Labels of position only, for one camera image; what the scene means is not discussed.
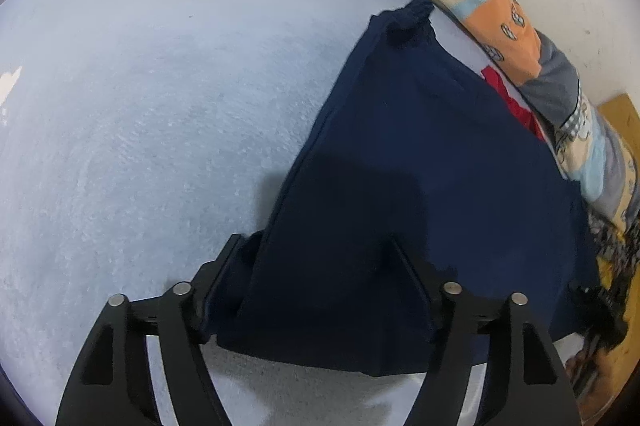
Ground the tan wooden board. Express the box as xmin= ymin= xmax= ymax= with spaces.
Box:
xmin=597 ymin=92 xmax=640 ymax=142

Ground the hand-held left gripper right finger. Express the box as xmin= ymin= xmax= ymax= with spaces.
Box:
xmin=385 ymin=236 xmax=583 ymax=426

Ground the navy blue garment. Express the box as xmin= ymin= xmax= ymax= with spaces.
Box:
xmin=215 ymin=0 xmax=601 ymax=379

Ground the light blue cloud blanket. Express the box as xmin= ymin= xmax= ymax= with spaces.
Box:
xmin=0 ymin=0 xmax=591 ymax=426

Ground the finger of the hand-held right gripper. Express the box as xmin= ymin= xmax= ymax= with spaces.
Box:
xmin=570 ymin=281 xmax=628 ymax=352

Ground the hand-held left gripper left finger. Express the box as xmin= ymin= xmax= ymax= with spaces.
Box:
xmin=55 ymin=233 xmax=251 ymax=426

